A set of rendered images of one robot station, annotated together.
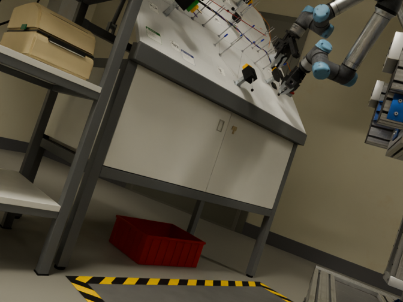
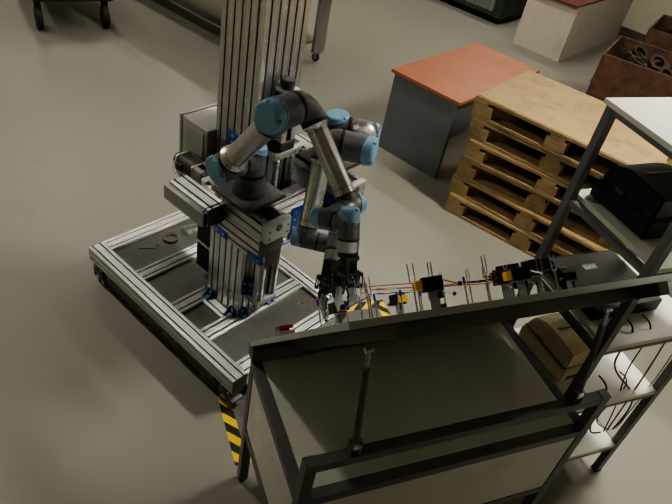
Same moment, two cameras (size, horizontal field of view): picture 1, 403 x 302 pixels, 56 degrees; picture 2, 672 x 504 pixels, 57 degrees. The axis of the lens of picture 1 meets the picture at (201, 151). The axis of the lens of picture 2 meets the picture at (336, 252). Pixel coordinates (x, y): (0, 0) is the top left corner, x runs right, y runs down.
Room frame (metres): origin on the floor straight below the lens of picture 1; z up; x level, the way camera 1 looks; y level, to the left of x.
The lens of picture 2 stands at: (3.62, 0.12, 2.64)
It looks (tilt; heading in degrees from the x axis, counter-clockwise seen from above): 38 degrees down; 195
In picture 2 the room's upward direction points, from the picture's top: 12 degrees clockwise
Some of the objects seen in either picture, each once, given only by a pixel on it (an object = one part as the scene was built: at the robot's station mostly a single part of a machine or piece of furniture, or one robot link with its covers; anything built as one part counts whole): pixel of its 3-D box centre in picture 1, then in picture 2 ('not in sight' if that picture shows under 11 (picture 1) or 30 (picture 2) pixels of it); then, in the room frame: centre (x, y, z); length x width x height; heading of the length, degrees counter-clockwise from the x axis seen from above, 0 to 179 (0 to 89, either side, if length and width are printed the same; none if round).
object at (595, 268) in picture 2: not in sight; (601, 283); (1.27, 0.65, 1.09); 0.35 x 0.33 x 0.07; 133
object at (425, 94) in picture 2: not in sight; (457, 107); (-1.71, -0.49, 0.36); 1.33 x 0.69 x 0.71; 160
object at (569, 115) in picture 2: not in sight; (560, 173); (-0.87, 0.49, 0.48); 1.34 x 0.92 x 0.95; 75
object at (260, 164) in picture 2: not in sight; (251, 156); (1.65, -0.84, 1.33); 0.13 x 0.12 x 0.14; 160
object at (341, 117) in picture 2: not in sight; (335, 125); (1.17, -0.66, 1.33); 0.13 x 0.12 x 0.14; 104
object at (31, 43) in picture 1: (50, 41); (561, 339); (1.31, 0.62, 0.76); 0.30 x 0.21 x 0.20; 46
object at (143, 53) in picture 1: (236, 105); (389, 329); (1.75, -0.09, 0.83); 1.18 x 0.05 x 0.06; 133
